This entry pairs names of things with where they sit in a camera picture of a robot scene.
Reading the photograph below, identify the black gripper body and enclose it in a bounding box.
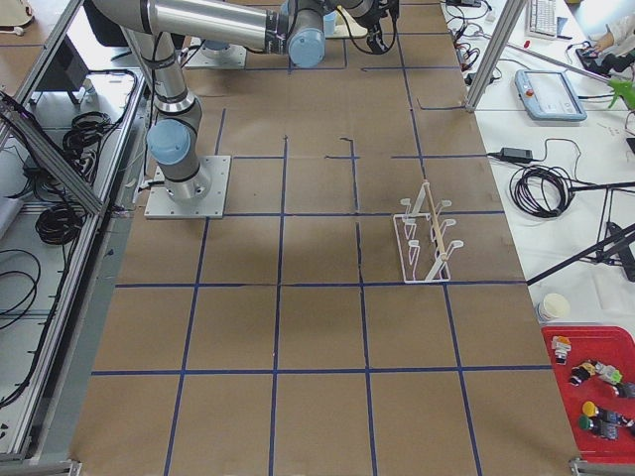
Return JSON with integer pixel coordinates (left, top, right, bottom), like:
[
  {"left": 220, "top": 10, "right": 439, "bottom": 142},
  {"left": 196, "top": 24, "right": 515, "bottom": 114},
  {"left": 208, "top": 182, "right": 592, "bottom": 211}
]
[{"left": 364, "top": 0, "right": 400, "bottom": 30}]

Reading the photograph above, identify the light blue cup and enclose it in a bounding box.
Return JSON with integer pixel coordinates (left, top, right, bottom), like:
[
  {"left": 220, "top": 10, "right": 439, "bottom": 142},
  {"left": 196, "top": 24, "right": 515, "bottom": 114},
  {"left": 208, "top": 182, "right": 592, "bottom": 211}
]
[{"left": 322, "top": 11, "right": 336, "bottom": 37}]

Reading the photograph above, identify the paper cup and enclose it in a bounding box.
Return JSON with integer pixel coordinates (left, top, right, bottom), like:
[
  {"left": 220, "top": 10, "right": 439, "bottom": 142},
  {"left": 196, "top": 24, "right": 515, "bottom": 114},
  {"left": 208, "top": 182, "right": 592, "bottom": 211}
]
[{"left": 537, "top": 293, "right": 571, "bottom": 321}]

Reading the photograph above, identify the cream plastic tray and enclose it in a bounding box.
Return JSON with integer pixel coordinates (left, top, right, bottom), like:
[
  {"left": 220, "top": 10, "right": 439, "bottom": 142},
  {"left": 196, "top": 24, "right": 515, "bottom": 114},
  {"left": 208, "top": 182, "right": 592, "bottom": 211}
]
[{"left": 325, "top": 7, "right": 367, "bottom": 39}]

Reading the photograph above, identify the black power adapter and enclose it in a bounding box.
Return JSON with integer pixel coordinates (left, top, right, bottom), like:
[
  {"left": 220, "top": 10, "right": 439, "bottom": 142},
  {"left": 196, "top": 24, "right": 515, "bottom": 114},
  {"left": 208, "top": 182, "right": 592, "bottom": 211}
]
[{"left": 499, "top": 147, "right": 534, "bottom": 164}]

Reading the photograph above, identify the teach pendant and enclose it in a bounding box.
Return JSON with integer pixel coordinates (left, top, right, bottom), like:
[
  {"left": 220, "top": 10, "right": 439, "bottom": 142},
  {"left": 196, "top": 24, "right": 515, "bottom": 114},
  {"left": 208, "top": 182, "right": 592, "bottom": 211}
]
[{"left": 514, "top": 69, "right": 587, "bottom": 122}]

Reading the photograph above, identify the red parts tray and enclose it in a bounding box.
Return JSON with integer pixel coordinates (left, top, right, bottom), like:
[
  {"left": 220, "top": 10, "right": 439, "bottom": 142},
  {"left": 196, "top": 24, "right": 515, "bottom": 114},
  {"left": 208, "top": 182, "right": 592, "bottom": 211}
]
[{"left": 542, "top": 325, "right": 634, "bottom": 464}]

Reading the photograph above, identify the white wire cup rack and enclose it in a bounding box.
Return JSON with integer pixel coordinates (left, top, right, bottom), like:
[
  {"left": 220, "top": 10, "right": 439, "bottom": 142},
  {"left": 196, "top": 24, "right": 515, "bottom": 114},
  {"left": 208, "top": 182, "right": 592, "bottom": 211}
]
[{"left": 392, "top": 179, "right": 464, "bottom": 285}]

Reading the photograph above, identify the coiled black cable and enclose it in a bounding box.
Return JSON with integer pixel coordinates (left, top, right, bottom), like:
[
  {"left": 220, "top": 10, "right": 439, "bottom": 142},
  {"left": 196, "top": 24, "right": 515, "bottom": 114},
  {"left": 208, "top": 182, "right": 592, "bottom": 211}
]
[{"left": 510, "top": 166, "right": 576, "bottom": 218}]

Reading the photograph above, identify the black camera tripod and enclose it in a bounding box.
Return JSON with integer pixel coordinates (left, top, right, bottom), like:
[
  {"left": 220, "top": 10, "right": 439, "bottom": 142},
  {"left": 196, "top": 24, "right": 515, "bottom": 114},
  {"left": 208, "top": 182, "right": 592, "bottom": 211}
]
[{"left": 521, "top": 181, "right": 634, "bottom": 286}]

